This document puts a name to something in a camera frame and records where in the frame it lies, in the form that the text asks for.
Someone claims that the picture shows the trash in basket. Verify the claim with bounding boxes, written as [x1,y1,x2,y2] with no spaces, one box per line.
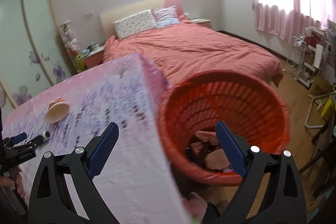
[185,131,233,173]

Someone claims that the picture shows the person hand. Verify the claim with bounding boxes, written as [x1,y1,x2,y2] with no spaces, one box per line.
[0,166,26,198]

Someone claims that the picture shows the red paper noodle cup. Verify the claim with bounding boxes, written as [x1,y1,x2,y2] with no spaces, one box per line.
[45,97,70,124]

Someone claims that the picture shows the pink floral tablecloth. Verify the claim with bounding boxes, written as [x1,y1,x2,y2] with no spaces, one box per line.
[3,53,192,223]

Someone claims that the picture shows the red plastic laundry basket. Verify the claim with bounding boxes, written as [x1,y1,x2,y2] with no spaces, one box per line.
[157,70,290,186]

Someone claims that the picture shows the floral sliding wardrobe door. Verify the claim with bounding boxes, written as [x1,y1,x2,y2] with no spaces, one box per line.
[1,0,74,118]

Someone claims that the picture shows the hanging plush toys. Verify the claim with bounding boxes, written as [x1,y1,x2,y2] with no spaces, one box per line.
[60,21,87,73]

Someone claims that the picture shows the yellow bag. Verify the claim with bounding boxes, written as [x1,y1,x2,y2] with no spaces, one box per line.
[318,98,335,121]

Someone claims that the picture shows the pink left nightstand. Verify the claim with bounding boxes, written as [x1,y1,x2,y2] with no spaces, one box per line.
[84,46,104,69]

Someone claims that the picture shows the pink nightstand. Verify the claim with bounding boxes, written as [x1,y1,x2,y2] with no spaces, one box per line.
[84,46,104,69]
[190,18,212,29]

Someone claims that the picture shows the cream and pink headboard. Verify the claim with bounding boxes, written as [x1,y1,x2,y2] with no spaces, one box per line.
[100,0,184,40]

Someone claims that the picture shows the floral white pillow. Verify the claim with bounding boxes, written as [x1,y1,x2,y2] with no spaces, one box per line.
[113,10,158,40]

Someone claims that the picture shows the salmon bed duvet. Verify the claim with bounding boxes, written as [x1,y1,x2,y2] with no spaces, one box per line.
[103,18,283,86]

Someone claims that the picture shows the pink striped pillow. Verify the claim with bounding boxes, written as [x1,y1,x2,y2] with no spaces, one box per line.
[151,5,181,28]

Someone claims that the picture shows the pink right nightstand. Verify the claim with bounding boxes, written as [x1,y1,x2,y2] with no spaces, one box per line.
[190,18,212,29]

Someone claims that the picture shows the white wire rack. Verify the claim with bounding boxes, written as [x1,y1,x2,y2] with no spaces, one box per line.
[284,34,318,88]

